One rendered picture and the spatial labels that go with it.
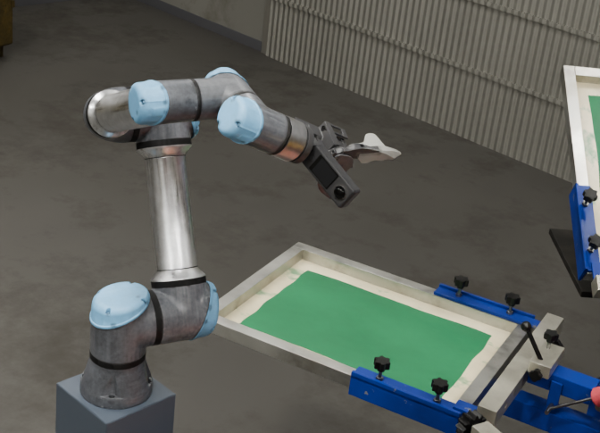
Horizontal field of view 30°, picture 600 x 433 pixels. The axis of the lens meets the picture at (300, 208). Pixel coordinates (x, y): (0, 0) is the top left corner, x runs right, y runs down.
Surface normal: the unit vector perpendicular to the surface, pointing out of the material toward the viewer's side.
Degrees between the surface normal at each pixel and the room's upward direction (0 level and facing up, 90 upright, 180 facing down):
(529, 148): 90
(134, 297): 8
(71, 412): 90
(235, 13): 90
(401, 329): 0
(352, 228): 0
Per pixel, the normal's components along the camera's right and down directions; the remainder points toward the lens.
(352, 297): 0.11, -0.90
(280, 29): -0.71, 0.23
